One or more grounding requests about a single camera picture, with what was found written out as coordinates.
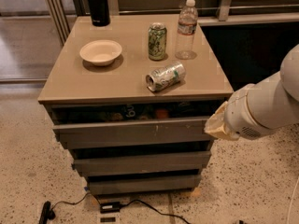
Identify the grey bottom drawer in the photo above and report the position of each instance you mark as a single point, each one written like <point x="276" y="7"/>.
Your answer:
<point x="188" y="180"/>

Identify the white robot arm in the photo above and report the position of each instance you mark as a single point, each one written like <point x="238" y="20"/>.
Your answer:
<point x="258" y="110"/>

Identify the grey drawer cabinet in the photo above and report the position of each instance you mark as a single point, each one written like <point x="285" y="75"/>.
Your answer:
<point x="76" y="85"/>

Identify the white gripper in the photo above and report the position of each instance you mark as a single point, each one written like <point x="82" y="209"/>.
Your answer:
<point x="243" y="112"/>

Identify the grey middle drawer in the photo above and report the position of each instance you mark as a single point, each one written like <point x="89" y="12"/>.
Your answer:
<point x="139" y="160"/>

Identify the black insulated water bottle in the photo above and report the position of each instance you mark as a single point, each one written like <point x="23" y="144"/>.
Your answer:
<point x="99" y="12"/>

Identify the green chip bag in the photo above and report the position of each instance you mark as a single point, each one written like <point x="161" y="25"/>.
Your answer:
<point x="127" y="112"/>

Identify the black power adapter brick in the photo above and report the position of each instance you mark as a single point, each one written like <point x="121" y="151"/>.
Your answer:
<point x="110" y="207"/>

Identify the upright green soda can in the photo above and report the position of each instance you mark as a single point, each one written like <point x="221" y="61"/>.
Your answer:
<point x="157" y="41"/>

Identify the black plug on floor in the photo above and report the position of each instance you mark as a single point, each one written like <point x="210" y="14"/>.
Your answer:
<point x="47" y="213"/>

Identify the orange fruit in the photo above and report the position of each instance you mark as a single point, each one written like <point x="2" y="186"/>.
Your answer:
<point x="161" y="113"/>

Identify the metal window frame rail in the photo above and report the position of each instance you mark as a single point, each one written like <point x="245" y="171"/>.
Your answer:
<point x="174" y="0"/>

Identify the lying green soda can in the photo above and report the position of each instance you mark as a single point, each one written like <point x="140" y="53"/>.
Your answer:
<point x="164" y="77"/>

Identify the clear plastic water bottle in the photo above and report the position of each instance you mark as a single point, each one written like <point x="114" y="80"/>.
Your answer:
<point x="187" y="24"/>

